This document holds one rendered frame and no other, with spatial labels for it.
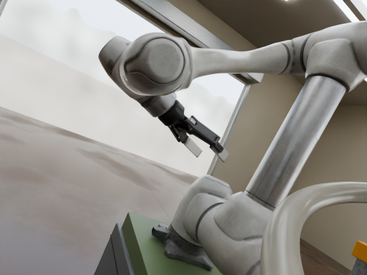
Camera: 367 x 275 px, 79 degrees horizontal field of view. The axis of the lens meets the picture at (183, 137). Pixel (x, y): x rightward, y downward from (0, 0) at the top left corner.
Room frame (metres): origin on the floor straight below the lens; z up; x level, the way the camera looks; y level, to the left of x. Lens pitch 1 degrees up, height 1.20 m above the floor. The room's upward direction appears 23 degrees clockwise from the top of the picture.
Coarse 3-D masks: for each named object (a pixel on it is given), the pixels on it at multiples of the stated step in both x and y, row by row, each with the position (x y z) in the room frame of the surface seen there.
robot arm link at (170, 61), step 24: (144, 48) 0.35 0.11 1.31; (168, 48) 0.35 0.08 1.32; (192, 48) 0.43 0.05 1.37; (264, 48) 0.68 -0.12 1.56; (120, 72) 0.43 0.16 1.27; (144, 72) 0.35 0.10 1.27; (168, 72) 0.35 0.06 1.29; (192, 72) 0.42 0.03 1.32; (216, 72) 0.49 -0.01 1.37; (240, 72) 0.64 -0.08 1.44; (264, 72) 0.71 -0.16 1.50
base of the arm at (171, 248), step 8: (160, 224) 0.84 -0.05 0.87; (152, 232) 0.77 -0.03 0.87; (160, 232) 0.75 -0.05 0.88; (168, 232) 0.75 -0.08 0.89; (168, 240) 0.74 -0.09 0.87; (176, 240) 0.73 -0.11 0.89; (184, 240) 0.72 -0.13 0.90; (168, 248) 0.70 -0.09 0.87; (176, 248) 0.72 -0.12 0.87; (184, 248) 0.72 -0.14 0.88; (192, 248) 0.72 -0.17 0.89; (200, 248) 0.73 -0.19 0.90; (168, 256) 0.69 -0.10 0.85; (176, 256) 0.70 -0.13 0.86; (184, 256) 0.71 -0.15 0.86; (192, 256) 0.72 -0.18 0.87; (200, 256) 0.74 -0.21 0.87; (200, 264) 0.73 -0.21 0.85; (208, 264) 0.73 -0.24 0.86
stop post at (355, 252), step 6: (354, 246) 1.15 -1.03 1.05; (360, 246) 1.13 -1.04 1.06; (366, 246) 1.11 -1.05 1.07; (354, 252) 1.14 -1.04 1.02; (360, 252) 1.12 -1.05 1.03; (366, 252) 1.10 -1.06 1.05; (360, 258) 1.11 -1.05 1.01; (366, 258) 1.10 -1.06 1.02; (354, 264) 1.14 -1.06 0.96; (360, 264) 1.12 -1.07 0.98; (366, 264) 1.10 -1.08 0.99; (354, 270) 1.13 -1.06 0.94; (360, 270) 1.11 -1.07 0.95; (366, 270) 1.10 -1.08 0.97
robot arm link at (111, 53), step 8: (112, 40) 0.50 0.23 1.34; (120, 40) 0.50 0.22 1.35; (128, 40) 0.52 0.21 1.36; (104, 48) 0.50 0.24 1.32; (112, 48) 0.50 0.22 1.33; (120, 48) 0.50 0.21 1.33; (104, 56) 0.50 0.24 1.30; (112, 56) 0.50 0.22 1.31; (120, 56) 0.50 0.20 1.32; (104, 64) 0.51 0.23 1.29; (112, 64) 0.50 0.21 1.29; (112, 72) 0.51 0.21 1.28; (120, 80) 0.49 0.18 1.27; (120, 88) 0.56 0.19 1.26; (136, 96) 0.54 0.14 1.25; (144, 96) 0.54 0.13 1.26
